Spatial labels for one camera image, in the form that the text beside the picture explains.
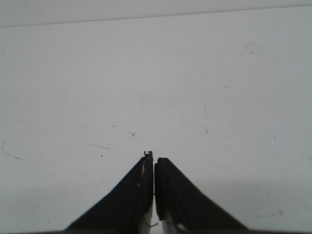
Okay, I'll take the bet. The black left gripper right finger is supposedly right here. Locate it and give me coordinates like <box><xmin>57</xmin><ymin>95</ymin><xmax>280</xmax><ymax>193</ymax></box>
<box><xmin>154</xmin><ymin>157</ymin><xmax>248</xmax><ymax>231</ymax></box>

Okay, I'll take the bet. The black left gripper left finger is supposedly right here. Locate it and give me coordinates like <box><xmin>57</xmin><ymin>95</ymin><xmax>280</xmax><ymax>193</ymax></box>
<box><xmin>65</xmin><ymin>151</ymin><xmax>154</xmax><ymax>231</ymax></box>

